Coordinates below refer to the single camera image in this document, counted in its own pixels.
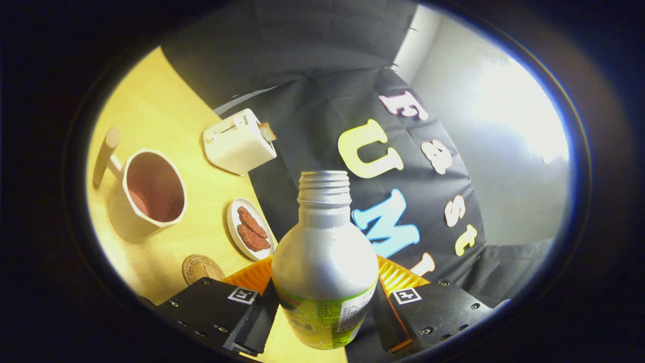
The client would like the white oval plate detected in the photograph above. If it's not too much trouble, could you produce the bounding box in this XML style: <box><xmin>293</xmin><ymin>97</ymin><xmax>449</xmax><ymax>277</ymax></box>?
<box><xmin>226</xmin><ymin>197</ymin><xmax>276</xmax><ymax>262</ymax></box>

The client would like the white toaster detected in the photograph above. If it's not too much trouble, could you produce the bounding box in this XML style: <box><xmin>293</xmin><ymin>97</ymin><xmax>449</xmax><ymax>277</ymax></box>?
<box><xmin>203</xmin><ymin>108</ymin><xmax>278</xmax><ymax>176</ymax></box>

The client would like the wooden table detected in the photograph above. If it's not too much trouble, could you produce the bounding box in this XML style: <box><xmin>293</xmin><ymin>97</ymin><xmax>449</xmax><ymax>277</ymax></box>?
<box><xmin>86</xmin><ymin>45</ymin><xmax>348</xmax><ymax>363</ymax></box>

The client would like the round cork coaster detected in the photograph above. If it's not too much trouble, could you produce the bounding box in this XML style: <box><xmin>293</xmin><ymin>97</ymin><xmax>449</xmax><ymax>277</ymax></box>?
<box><xmin>181</xmin><ymin>254</ymin><xmax>226</xmax><ymax>286</ymax></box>

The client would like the cream cup with wooden handle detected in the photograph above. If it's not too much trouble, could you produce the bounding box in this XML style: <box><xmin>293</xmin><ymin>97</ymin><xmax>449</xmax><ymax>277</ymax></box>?
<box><xmin>92</xmin><ymin>127</ymin><xmax>188</xmax><ymax>243</ymax></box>

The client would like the reddish brown meat slice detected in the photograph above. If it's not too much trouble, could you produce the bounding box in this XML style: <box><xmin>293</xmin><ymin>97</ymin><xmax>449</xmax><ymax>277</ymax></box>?
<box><xmin>237</xmin><ymin>223</ymin><xmax>271</xmax><ymax>252</ymax></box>
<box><xmin>237</xmin><ymin>206</ymin><xmax>269</xmax><ymax>239</ymax></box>

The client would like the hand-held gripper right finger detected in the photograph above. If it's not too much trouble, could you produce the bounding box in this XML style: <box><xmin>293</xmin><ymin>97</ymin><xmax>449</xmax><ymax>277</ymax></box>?
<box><xmin>372</xmin><ymin>254</ymin><xmax>497</xmax><ymax>353</ymax></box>

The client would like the silver bottle with green label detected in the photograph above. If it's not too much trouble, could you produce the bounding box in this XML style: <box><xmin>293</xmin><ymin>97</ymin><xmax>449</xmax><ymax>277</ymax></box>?
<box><xmin>271</xmin><ymin>170</ymin><xmax>380</xmax><ymax>351</ymax></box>

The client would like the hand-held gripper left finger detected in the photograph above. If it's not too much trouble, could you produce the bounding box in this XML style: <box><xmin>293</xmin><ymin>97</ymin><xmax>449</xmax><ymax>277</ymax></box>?
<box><xmin>154</xmin><ymin>255</ymin><xmax>280</xmax><ymax>357</ymax></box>

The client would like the black backdrop cloth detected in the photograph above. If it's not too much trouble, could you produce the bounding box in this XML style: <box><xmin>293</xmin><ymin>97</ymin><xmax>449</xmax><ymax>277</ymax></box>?
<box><xmin>161</xmin><ymin>0</ymin><xmax>555</xmax><ymax>363</ymax></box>

